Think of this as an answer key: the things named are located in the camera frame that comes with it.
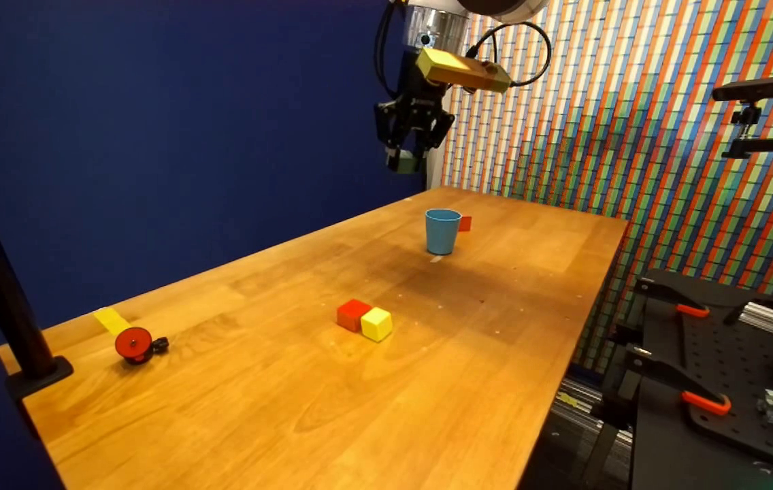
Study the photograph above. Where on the blue plastic cup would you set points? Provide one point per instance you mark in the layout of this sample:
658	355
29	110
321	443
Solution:
442	233

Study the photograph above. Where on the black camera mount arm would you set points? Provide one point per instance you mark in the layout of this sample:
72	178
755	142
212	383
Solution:
771	146

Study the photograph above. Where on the black camera on mount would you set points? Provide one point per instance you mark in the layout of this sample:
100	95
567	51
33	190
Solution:
759	89

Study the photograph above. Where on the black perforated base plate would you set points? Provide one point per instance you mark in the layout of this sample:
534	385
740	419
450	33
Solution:
741	364

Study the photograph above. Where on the Franka robot arm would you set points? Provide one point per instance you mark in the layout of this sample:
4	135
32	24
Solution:
484	8

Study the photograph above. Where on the red round disc toy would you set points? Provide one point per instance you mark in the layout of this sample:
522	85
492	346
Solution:
136	344

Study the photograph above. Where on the yellow wooden block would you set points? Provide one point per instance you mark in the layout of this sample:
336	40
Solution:
378	325

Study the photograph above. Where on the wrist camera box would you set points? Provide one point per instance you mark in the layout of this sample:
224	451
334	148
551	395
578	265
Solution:
465	72

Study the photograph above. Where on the yellow flat strip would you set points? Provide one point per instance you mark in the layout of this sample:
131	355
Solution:
112	321

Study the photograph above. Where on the small black knob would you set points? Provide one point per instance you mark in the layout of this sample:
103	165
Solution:
163	344

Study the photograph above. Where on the small red block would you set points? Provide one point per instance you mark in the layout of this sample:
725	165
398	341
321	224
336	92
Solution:
468	224

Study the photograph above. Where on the black stand pole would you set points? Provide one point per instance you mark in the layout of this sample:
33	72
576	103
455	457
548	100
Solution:
1	282

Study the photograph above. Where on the red wooden block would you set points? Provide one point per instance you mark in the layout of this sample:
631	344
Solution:
352	315

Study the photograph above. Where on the white backdrop frame pole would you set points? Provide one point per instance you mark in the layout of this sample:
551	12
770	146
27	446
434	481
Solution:
438	168

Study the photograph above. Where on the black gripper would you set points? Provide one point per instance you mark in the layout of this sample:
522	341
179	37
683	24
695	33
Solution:
415	108

